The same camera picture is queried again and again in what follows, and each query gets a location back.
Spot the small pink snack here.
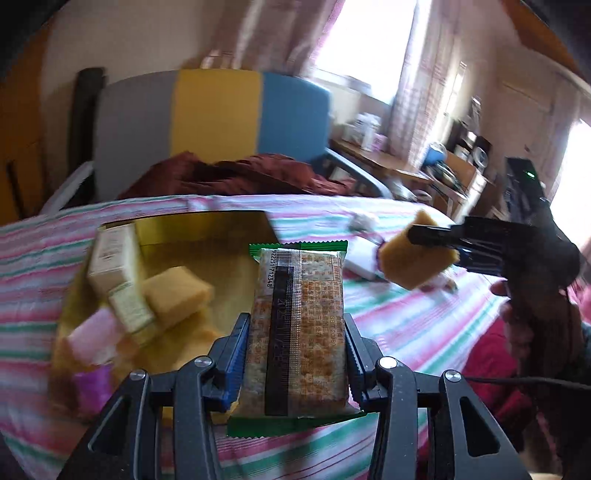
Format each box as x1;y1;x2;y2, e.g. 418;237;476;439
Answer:
427;272;458;292

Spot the grey yellow blue armchair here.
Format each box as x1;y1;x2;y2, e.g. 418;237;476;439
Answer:
39;69;395;213

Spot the white wrapper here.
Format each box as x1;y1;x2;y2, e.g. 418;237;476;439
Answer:
349;213;378;234

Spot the maroon cloth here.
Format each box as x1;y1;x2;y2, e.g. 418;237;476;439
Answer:
117;151;356;200

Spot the person's right hand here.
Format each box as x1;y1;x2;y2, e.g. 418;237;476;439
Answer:
489;280;529;370

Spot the cream box with green label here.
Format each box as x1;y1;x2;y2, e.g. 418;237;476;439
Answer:
108;281;158;337

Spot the wooden desk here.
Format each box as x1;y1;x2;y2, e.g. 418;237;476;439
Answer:
330;138;444;195

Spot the dark patterned bag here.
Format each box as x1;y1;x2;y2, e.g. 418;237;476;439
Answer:
429;161;467;192

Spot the yellow sponge cake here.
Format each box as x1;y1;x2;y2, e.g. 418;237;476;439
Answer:
378;210;461;291
140;265;216;330

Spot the gold tin box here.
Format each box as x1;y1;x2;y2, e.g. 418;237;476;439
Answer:
50;210;280;418

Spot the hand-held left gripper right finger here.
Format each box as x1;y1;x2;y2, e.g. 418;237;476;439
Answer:
342;313;532;480

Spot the white carton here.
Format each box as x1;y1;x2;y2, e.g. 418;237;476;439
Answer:
353;113;382;151

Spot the purple snack packet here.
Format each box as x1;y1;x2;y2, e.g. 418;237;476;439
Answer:
73;367;116;412

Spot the wooden shelf cabinet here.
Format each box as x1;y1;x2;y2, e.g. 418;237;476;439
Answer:
443;97;495;217

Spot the person's red clothing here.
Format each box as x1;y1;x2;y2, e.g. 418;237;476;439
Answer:
416;318;536;480

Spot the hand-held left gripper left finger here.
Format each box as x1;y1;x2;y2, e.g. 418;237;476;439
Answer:
58;311;252;480

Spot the green-edged cracker packet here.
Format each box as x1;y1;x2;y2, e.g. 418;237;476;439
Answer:
226;241;369;438

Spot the pink snack packet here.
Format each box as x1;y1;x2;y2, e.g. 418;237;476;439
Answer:
68;308;124;366

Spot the white snack packet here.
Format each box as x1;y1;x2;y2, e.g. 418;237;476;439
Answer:
345;240;386;281

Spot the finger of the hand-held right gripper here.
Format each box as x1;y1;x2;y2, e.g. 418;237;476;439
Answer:
455;249;509;278
407;217;507;251

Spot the striped tablecloth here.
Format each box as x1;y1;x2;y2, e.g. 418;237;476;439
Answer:
0;194;513;480

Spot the wooden wardrobe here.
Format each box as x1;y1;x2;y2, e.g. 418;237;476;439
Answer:
0;28;51;227

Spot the black rolled mat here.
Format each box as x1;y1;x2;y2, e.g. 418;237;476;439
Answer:
68;68;106;167

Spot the cream cardboard box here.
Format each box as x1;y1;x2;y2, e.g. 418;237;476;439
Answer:
87;224;145;301

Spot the pink checked curtain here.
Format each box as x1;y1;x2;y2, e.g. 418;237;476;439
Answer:
390;0;462;169

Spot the black cable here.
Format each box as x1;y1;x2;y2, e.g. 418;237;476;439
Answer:
462;375;591;388

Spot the patterned beige curtain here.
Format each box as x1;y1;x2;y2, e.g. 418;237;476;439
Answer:
198;0;342;77

